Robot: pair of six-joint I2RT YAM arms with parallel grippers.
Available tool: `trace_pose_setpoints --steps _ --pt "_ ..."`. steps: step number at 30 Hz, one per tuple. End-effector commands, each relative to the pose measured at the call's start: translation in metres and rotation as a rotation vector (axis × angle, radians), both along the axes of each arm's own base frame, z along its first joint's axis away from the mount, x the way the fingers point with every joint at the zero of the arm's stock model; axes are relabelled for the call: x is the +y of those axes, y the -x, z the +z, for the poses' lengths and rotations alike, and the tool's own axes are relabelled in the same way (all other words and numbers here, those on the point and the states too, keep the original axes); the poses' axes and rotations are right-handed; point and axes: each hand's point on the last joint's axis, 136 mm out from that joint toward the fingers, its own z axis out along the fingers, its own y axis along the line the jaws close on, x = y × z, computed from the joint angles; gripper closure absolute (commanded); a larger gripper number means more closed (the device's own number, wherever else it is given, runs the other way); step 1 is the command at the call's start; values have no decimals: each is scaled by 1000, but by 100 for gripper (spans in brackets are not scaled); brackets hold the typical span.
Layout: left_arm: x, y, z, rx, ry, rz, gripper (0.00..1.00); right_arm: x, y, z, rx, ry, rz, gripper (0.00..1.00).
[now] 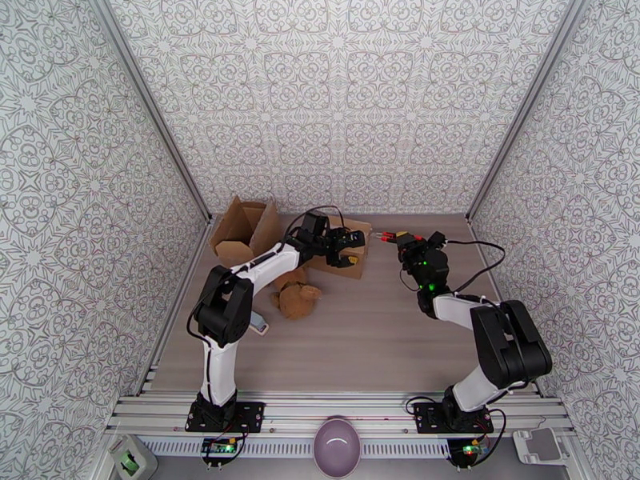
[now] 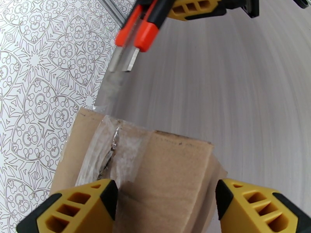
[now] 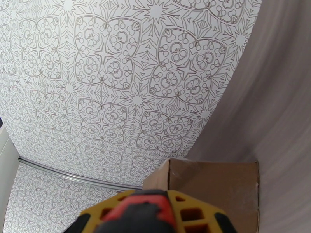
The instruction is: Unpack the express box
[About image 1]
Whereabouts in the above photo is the purple bowl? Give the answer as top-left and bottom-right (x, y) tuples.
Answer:
(313, 415), (362, 480)

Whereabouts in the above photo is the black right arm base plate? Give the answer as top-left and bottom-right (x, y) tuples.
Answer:
(414, 401), (495, 434)

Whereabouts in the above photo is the brown taped cardboard box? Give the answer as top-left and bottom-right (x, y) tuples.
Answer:
(305, 217), (374, 281)
(209, 194), (282, 267)

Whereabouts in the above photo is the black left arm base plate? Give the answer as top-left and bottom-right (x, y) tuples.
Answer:
(185, 401), (266, 434)

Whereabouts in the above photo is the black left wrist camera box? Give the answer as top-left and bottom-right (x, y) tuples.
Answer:
(330, 227), (366, 250)

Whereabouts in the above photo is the brown plush teddy bear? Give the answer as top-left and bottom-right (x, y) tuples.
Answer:
(270, 267), (322, 321)

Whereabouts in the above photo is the aluminium corner post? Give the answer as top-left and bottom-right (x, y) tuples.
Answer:
(86, 0), (214, 224)
(466, 0), (587, 222)

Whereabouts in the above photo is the grey block on white base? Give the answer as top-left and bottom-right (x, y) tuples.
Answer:
(248, 309), (270, 337)

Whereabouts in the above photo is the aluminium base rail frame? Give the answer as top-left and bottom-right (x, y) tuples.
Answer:
(105, 390), (574, 437)

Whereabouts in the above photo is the white plastic stand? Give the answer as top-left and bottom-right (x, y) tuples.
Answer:
(512, 427), (570, 465)

